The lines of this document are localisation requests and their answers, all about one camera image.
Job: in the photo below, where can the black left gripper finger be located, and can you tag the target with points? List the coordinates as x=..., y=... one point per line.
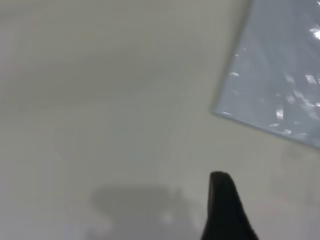
x=222, y=212

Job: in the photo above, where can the clear plastic zip bag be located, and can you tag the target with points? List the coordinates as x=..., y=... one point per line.
x=252, y=37

